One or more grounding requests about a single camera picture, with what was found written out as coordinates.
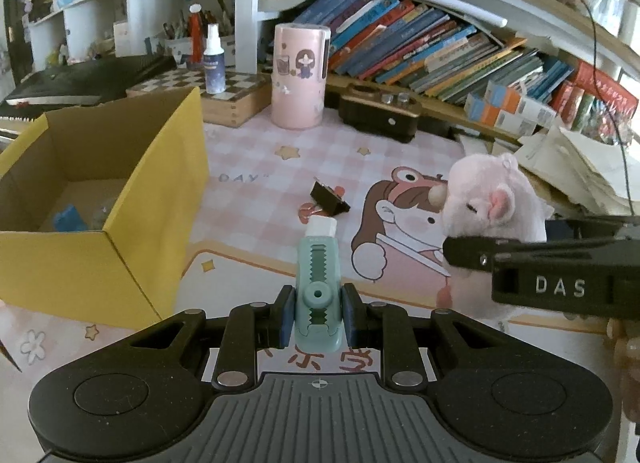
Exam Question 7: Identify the pink plush pig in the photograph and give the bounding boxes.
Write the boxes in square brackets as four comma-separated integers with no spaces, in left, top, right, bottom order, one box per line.
[437,153,553,324]

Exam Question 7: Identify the stack of loose papers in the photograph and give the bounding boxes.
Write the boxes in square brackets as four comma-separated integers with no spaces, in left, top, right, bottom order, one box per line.
[492,126,639,215]

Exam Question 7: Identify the black binder clip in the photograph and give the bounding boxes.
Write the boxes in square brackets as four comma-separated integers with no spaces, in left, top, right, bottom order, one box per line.
[310,180,350,217]

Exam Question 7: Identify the pink cartoon desk mat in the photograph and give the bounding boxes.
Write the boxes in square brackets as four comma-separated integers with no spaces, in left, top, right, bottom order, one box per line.
[0,110,616,384]

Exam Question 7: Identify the red box of books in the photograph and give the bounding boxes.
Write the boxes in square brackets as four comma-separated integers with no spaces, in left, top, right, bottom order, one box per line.
[550,59,639,146]

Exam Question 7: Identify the orange white box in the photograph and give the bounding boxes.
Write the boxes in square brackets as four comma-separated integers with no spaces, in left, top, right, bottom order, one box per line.
[463,81,558,137]

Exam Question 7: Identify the yellow cardboard box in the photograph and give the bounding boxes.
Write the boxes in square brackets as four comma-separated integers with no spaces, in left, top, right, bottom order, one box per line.
[1,88,208,330]

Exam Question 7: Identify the black brown ukulele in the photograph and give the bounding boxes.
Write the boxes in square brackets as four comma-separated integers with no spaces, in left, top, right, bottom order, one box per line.
[326,75,518,145]

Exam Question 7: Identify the wooden chessboard box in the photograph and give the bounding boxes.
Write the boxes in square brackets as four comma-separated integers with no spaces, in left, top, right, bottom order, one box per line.
[126,69,271,128]

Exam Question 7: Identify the white spray bottle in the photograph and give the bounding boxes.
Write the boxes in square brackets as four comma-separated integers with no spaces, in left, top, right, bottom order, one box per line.
[202,23,226,95]

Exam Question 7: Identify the pink cylindrical container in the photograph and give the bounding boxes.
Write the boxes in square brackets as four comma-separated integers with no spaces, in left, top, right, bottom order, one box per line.
[271,22,331,131]

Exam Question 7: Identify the row of books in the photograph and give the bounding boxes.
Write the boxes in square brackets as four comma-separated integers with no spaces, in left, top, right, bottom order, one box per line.
[293,0,574,105]

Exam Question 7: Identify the black keyboard piano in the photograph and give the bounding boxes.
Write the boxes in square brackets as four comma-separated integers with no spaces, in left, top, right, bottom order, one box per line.
[1,55,176,121]

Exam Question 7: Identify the red bottle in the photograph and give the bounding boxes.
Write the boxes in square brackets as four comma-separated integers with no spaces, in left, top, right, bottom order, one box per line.
[189,3,204,69]

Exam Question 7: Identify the white shelf unit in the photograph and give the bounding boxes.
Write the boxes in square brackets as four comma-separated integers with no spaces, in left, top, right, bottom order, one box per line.
[28,0,258,71]

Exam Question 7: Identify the black charging cable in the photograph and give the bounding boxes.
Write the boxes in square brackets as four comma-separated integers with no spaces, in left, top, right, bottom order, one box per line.
[554,0,637,216]

